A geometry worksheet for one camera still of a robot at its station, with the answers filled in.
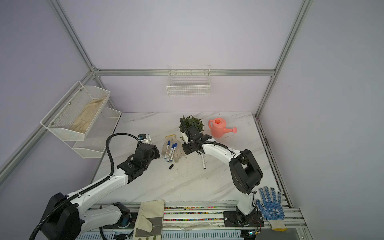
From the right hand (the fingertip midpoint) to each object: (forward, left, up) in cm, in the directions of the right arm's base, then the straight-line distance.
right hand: (185, 146), depth 90 cm
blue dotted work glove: (-31, -48, -12) cm, 58 cm away
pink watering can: (+16, -21, +1) cm, 26 cm away
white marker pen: (+7, +13, -8) cm, 17 cm away
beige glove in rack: (+2, +52, +21) cm, 56 cm away
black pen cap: (-9, +9, -10) cm, 16 cm away
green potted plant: (+11, -4, +10) cm, 16 cm away
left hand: (-4, +17, +6) cm, 18 cm away
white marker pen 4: (-5, -11, -10) cm, 16 cm away
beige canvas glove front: (-40, +16, -8) cm, 43 cm away
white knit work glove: (+3, +5, -9) cm, 10 cm away
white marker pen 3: (+1, +9, -9) cm, 12 cm away
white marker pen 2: (0, +11, -9) cm, 14 cm away
